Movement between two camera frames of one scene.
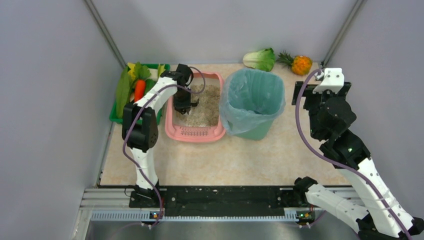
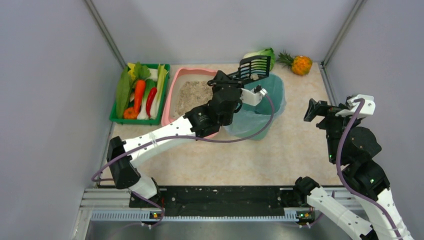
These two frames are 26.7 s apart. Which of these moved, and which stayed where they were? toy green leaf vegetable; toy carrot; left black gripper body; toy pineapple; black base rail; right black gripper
Moved: right black gripper; left black gripper body
Stayed: toy pineapple; black base rail; toy green leaf vegetable; toy carrot
